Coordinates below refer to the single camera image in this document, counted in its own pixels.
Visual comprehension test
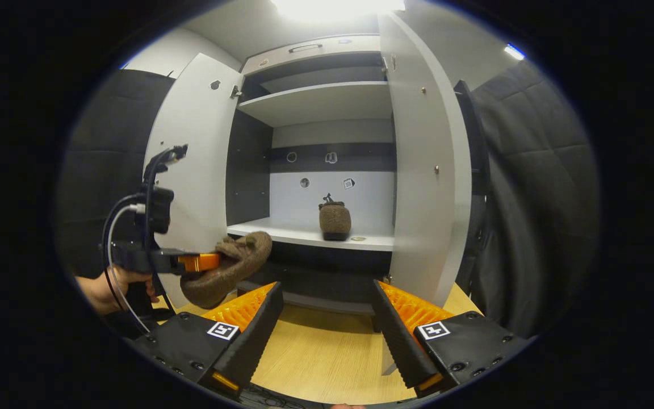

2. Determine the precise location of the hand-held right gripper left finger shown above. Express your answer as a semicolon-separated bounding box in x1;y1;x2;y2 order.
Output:
133;281;285;398

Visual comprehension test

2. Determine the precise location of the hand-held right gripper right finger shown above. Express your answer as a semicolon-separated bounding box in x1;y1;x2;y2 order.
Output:
370;279;532;398

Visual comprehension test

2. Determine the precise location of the brown felt shoe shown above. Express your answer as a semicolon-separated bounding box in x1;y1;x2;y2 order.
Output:
180;231;273;310
318;193;353;241

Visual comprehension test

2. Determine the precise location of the grey cabinet door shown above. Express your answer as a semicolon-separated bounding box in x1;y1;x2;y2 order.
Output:
378;12;472;375
144;53;244;307

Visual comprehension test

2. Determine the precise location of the black backdrop cloth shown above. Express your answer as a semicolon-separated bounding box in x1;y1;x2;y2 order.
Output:
54;60;601;340

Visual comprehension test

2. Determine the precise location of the large ceiling light panel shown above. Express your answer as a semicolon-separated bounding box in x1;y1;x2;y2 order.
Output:
270;0;406;20

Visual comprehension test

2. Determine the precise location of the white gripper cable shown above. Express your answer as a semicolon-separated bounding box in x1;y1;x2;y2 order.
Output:
107;204;152;335

